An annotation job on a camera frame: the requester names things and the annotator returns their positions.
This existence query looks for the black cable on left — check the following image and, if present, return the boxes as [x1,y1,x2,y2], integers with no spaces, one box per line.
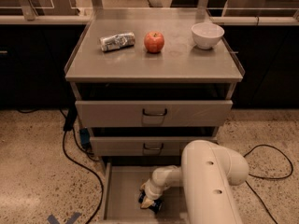
[15,107,105,224]

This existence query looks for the blue pepsi can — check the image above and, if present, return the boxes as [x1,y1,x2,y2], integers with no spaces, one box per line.
[138,191,163,214]

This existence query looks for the blue power adapter box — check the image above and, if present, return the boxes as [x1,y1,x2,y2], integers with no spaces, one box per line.
[79,128,90,147]

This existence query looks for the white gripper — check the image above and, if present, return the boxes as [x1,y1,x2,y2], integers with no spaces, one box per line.
[140,179,164,209]

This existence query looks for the white ceramic bowl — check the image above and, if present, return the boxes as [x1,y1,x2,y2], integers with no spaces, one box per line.
[192,22,224,49]

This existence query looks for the red apple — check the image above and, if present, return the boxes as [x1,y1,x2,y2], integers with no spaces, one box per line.
[144,31,164,53]

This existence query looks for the black cable on right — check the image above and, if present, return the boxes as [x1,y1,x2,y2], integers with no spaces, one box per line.
[242,144,294,224]

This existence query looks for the middle grey drawer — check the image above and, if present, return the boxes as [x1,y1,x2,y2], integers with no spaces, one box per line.
[90,136,216,157]

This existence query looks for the grey drawer cabinet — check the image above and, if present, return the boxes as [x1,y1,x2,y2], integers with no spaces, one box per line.
[65,8,244,166]

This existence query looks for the bottom grey drawer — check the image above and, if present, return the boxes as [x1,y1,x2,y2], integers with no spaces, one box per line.
[100,162,189,224]

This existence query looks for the silver crushed can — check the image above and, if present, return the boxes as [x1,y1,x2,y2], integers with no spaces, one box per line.
[100,32,135,52]

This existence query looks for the top grey drawer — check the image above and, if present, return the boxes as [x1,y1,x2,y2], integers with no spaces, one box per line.
[76,100,233,127]

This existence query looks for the grey drawer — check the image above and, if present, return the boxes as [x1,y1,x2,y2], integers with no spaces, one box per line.
[100,162,189,224]
[76,100,233,127]
[90,136,216,157]

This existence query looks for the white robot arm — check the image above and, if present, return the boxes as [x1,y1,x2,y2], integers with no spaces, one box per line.
[138,140,249,224]

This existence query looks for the black cable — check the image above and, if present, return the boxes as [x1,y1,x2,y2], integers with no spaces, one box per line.
[242,144,294,224]
[15,107,105,224]

